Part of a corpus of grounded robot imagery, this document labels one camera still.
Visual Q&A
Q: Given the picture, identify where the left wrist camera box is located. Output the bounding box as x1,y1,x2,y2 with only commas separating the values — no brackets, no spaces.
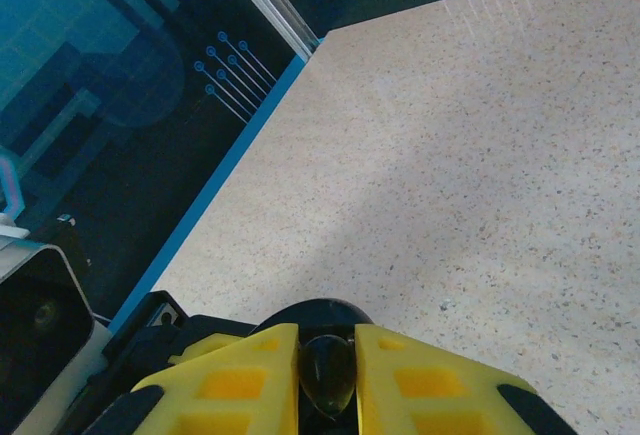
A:
0,212,114,435

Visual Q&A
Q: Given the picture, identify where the black round charging case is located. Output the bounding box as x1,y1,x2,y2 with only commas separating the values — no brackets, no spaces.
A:
248,297,374,435

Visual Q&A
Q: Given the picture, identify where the aluminium frame post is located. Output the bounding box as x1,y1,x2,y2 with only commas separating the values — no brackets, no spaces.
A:
213,0,322,56

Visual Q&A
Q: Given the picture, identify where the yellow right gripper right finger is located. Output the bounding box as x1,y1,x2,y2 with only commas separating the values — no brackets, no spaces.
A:
353,323,582,435

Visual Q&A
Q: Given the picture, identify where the blue-edged aluminium side rail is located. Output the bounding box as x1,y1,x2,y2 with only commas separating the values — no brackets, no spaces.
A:
107,37,326,334

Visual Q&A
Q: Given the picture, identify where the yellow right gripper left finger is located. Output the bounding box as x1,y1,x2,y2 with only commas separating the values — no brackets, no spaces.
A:
82,323,300,435

